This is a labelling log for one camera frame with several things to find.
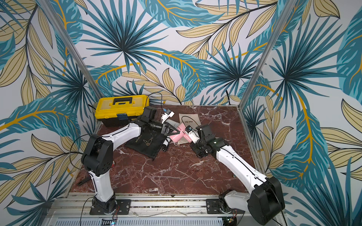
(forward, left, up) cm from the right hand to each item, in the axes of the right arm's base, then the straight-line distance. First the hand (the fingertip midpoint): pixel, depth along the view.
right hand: (194, 141), depth 82 cm
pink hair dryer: (0, +11, +4) cm, 11 cm away
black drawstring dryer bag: (+7, +29, -14) cm, 33 cm away
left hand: (+3, +10, +4) cm, 11 cm away
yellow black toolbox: (+23, +49, +2) cm, 55 cm away
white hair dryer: (+6, +18, -12) cm, 22 cm away
